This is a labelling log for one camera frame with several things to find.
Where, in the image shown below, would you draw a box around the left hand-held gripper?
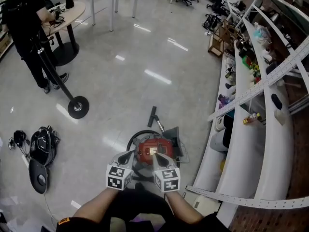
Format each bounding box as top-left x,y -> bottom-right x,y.
106,150 -> 135,191

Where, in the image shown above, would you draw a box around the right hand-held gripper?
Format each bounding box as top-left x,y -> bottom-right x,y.
152,152 -> 182,193

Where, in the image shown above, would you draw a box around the person's right forearm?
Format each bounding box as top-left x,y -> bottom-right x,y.
165,190 -> 205,225

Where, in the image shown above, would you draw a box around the person's left forearm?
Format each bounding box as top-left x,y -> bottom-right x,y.
72,188 -> 119,225

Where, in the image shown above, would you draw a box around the black vacuum floor nozzle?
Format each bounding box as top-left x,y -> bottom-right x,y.
147,106 -> 167,133

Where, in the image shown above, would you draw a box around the dark grey box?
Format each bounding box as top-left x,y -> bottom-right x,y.
164,126 -> 186,157

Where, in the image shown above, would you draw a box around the person's black trousers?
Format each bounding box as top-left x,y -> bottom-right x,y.
106,188 -> 176,228

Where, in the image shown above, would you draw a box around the grey round bin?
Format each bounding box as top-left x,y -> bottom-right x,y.
209,131 -> 229,152

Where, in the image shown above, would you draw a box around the cream lidded bin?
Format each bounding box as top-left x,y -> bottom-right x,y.
192,195 -> 222,218

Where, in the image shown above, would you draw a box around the black coat stand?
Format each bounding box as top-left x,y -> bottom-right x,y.
30,32 -> 90,120

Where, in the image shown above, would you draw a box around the white canister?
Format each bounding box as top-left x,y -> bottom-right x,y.
214,116 -> 226,132

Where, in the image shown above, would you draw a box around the black bin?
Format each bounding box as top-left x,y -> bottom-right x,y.
222,115 -> 235,149

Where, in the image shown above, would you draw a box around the white metal shelving unit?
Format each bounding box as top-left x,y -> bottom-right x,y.
185,0 -> 309,211

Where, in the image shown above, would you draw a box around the open black hard-shell backpack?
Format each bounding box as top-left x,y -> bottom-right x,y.
28,126 -> 61,195

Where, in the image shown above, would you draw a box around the person's black shirt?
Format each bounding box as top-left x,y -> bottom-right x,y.
56,211 -> 232,232

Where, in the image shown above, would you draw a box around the purple item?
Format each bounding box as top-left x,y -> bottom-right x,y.
217,94 -> 231,110

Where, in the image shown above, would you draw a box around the amber drink bottle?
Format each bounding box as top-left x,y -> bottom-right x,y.
242,112 -> 263,126

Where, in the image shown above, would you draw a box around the black headset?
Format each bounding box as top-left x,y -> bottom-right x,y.
13,130 -> 28,147

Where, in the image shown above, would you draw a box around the beige rounded object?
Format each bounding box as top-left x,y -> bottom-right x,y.
274,109 -> 286,126

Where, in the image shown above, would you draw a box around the black oval pouch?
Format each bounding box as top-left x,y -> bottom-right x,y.
270,93 -> 283,110

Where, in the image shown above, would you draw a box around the black soft backpack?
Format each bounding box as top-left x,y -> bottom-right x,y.
202,13 -> 222,32

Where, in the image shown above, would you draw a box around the round wooden table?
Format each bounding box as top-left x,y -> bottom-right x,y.
40,0 -> 87,67

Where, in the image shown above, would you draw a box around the grey black handheld device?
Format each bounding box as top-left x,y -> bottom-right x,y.
48,5 -> 66,21

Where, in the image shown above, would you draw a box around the red vacuum cleaner with hose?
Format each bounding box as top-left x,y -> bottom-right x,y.
126,129 -> 169,181

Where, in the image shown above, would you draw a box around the tangled white cables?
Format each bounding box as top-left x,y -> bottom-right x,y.
177,140 -> 191,164

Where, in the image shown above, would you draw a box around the white floor cable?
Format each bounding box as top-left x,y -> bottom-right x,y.
42,193 -> 61,227

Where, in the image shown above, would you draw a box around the wooden frame stool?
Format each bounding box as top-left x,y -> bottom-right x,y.
207,19 -> 239,58

